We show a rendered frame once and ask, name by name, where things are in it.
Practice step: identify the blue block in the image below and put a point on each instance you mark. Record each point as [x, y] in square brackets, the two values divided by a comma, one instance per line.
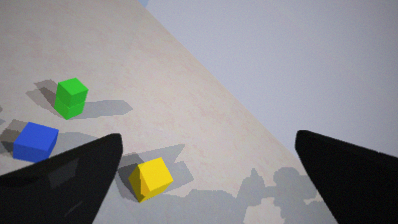
[34, 143]

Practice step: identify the yellow cube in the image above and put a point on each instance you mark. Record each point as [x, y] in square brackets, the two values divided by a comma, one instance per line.
[150, 178]

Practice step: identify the green block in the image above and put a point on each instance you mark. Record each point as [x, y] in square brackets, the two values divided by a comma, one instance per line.
[71, 92]
[66, 112]

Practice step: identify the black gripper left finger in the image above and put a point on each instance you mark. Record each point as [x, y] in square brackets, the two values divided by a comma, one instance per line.
[67, 188]

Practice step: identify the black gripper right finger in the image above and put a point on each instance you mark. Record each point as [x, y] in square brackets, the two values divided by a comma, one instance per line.
[359, 185]

